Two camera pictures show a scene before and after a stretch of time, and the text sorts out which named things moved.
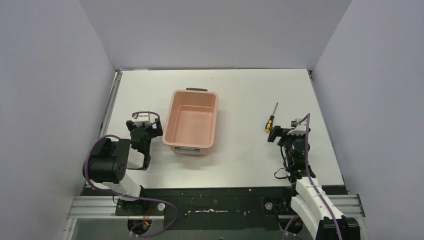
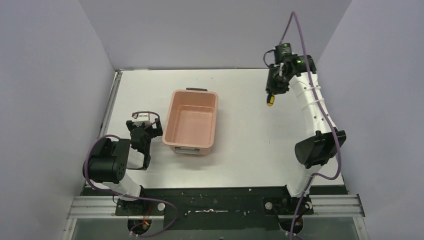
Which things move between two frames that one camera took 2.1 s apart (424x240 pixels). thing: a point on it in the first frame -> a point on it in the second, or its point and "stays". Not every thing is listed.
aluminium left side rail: (115, 84) stays
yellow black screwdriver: (269, 122) -> (270, 99)
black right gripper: (277, 131) -> (270, 86)
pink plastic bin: (190, 122) stays
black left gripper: (143, 133) stays
